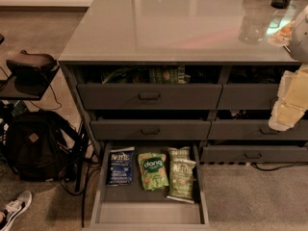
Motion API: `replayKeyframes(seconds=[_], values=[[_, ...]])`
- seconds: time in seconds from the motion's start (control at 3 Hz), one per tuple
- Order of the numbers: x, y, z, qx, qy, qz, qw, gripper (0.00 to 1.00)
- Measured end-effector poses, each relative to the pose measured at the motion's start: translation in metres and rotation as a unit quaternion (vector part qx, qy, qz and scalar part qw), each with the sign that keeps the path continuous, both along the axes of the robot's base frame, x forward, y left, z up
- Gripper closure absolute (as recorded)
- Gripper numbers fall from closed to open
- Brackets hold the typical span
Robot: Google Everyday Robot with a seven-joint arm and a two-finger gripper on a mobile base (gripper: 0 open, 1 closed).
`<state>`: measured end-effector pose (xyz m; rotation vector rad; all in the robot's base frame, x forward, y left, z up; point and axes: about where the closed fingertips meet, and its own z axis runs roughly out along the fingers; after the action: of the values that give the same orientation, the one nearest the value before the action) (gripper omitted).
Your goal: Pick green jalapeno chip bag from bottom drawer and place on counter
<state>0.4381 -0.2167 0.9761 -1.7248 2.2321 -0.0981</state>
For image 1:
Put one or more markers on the middle left grey drawer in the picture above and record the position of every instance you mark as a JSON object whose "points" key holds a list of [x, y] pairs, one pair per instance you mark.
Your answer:
{"points": [[150, 129]]}

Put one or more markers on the green chip bags in top drawer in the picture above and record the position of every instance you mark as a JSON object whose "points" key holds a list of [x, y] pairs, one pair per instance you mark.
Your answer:
{"points": [[146, 74]]}

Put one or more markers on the blue Kettle chip bag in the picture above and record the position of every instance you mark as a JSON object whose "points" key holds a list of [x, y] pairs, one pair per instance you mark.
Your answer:
{"points": [[120, 167]]}

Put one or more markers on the top right grey drawer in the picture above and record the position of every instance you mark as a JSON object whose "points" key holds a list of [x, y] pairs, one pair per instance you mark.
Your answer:
{"points": [[247, 96]]}

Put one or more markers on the grey white sneaker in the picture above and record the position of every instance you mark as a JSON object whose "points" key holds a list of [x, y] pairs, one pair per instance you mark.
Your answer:
{"points": [[14, 209]]}

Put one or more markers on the green Dang chip bag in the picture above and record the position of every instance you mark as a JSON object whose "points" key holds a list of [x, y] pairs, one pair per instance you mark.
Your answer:
{"points": [[153, 171]]}

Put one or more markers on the open bottom left drawer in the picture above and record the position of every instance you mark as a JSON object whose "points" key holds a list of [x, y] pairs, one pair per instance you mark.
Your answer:
{"points": [[132, 208]]}

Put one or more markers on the grey drawer cabinet with counter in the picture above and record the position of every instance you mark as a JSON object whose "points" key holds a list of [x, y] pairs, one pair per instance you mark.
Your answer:
{"points": [[217, 41]]}

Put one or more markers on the green jalapeno Kettle chip bag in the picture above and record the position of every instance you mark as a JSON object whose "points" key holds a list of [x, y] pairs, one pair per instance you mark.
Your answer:
{"points": [[181, 180]]}

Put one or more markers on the black device on side table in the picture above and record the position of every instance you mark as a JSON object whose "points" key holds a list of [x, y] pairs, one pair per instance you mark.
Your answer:
{"points": [[28, 66]]}

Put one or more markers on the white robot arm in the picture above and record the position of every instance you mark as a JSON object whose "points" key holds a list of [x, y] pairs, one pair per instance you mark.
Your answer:
{"points": [[294, 38]]}

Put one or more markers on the black backpack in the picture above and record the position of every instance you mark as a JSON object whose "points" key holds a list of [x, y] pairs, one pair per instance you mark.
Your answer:
{"points": [[40, 146]]}

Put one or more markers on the rear green Kettle chip bag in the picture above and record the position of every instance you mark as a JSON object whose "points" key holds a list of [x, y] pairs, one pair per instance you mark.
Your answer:
{"points": [[179, 153]]}

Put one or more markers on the middle right grey drawer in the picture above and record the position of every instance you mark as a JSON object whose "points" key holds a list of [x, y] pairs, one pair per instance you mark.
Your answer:
{"points": [[255, 130]]}

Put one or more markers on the black side table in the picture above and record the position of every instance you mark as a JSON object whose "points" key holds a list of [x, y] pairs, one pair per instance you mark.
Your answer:
{"points": [[14, 88]]}

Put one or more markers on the top left grey drawer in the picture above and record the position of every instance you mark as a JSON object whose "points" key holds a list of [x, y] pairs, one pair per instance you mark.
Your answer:
{"points": [[149, 96]]}

